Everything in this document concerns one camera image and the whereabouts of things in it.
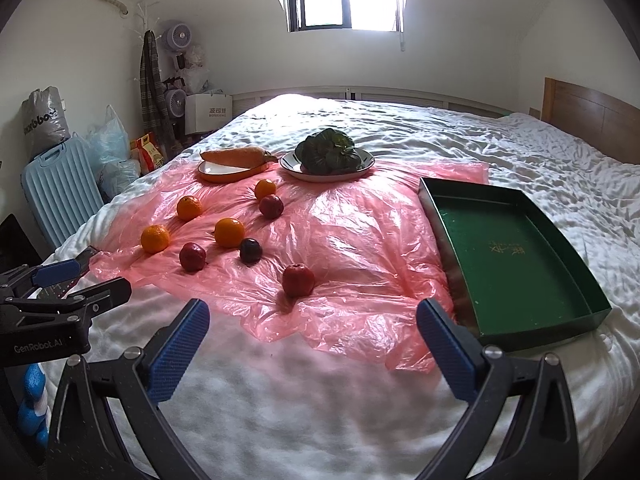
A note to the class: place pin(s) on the white coat rack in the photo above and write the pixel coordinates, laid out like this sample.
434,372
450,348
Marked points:
145,18

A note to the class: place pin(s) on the grey printed bag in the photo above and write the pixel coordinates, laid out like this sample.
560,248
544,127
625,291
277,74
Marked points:
43,120

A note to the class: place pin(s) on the red yellow snack bag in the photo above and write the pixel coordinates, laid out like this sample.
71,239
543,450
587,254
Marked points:
146,152

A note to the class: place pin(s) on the green leafy vegetable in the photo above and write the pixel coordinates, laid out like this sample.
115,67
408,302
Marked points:
329,151

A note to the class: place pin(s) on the red apple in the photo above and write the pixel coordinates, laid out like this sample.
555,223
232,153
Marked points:
271,206
298,280
192,257

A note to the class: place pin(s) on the light blue suitcase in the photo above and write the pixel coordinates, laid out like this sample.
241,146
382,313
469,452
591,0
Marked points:
60,189

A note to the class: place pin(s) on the orange mandarin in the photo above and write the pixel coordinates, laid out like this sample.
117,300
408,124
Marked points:
188,208
154,239

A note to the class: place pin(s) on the upper white fan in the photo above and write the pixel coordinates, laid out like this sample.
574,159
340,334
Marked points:
177,37

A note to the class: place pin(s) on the wooden headboard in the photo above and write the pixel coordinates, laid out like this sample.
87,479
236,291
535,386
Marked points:
608,124

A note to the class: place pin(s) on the white fan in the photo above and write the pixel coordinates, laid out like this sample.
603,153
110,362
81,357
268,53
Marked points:
175,99
177,37

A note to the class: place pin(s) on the dark purple plum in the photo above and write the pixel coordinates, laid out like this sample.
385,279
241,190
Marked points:
250,251

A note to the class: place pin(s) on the plaid scarf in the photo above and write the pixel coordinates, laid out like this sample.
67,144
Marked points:
154,110

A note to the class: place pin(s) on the translucent blue plastic bag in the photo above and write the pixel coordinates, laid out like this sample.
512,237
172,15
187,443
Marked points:
110,158

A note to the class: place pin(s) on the smooth orange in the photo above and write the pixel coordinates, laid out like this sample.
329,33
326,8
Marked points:
229,233

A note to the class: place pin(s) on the striped white plate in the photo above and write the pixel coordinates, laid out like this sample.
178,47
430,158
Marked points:
293,168

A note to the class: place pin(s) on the pink plastic sheet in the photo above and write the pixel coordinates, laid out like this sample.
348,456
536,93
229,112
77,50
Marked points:
368,242

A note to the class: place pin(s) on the small orange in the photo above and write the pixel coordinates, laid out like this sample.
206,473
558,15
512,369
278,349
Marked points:
263,188

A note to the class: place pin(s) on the orange carrot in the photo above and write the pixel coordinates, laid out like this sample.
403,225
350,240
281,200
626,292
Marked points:
247,158

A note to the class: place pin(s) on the green rectangular tray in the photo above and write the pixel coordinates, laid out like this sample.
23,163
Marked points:
514,278

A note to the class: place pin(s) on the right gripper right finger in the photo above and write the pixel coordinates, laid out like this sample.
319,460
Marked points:
541,442

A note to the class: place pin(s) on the white paper shopping bag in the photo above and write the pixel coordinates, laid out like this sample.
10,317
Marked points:
207,112

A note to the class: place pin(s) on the orange rimmed plate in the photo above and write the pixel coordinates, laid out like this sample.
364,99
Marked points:
222,174

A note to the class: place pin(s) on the lower white fan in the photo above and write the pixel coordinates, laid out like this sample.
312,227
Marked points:
175,99

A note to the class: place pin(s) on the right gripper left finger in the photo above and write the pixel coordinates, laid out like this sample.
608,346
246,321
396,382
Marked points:
84,440

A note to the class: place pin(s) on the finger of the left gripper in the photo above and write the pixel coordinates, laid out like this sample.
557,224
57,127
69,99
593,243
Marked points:
94,300
54,273

